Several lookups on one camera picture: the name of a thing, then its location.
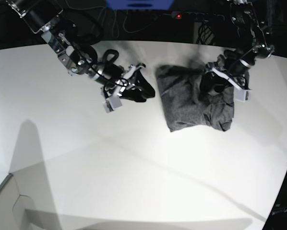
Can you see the grey t-shirt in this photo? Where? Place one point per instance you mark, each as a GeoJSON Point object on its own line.
{"type": "Point", "coordinates": [185, 105]}

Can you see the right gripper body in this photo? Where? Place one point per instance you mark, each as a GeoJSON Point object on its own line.
{"type": "Point", "coordinates": [113, 88]}

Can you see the white table partition panel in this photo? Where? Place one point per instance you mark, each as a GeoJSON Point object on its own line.
{"type": "Point", "coordinates": [27, 207]}

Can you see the blue box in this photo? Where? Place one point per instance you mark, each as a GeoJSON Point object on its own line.
{"type": "Point", "coordinates": [139, 4]}

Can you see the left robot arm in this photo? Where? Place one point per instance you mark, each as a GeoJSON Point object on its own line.
{"type": "Point", "coordinates": [253, 45]}

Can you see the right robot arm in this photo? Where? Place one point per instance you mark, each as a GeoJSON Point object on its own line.
{"type": "Point", "coordinates": [78, 56]}

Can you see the black power strip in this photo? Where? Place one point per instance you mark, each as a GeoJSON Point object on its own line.
{"type": "Point", "coordinates": [197, 16]}

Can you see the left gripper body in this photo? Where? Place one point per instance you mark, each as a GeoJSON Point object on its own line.
{"type": "Point", "coordinates": [228, 73]}

